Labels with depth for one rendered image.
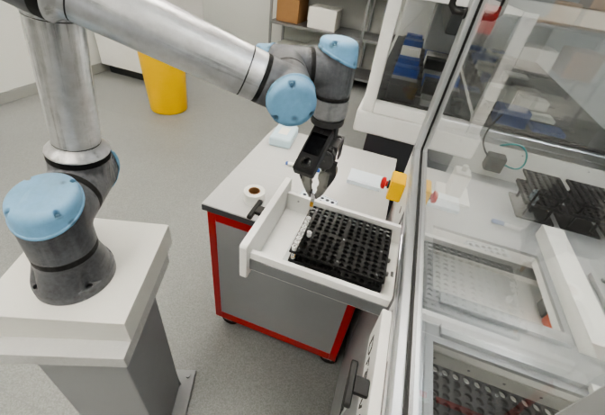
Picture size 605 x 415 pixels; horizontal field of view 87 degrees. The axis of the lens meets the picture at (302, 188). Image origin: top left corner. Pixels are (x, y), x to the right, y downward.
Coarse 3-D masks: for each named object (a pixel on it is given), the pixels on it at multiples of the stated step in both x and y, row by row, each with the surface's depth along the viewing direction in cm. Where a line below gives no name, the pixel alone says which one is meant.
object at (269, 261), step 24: (288, 192) 91; (288, 216) 92; (360, 216) 87; (288, 240) 84; (264, 264) 73; (288, 264) 71; (312, 288) 72; (336, 288) 70; (360, 288) 68; (384, 288) 76
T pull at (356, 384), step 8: (352, 360) 55; (352, 368) 53; (352, 376) 52; (360, 376) 53; (352, 384) 51; (360, 384) 52; (368, 384) 52; (352, 392) 50; (360, 392) 51; (344, 400) 50
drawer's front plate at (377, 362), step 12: (384, 312) 60; (384, 324) 59; (372, 336) 64; (384, 336) 57; (372, 348) 60; (384, 348) 55; (372, 360) 56; (384, 360) 53; (372, 372) 53; (384, 372) 52; (372, 384) 50; (372, 396) 49; (360, 408) 54; (372, 408) 48
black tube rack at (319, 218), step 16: (320, 208) 87; (320, 224) 82; (336, 224) 82; (368, 224) 84; (304, 240) 76; (320, 240) 77; (336, 240) 78; (352, 240) 78; (368, 240) 79; (384, 240) 80; (304, 256) 73; (320, 256) 73; (336, 256) 74; (352, 256) 78; (368, 256) 79; (384, 256) 80; (320, 272) 74; (336, 272) 74; (352, 272) 71; (368, 272) 71; (384, 272) 72; (368, 288) 72
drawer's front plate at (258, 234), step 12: (288, 180) 90; (276, 192) 85; (276, 204) 83; (264, 216) 77; (276, 216) 87; (252, 228) 74; (264, 228) 78; (252, 240) 72; (264, 240) 82; (240, 252) 70; (240, 264) 73
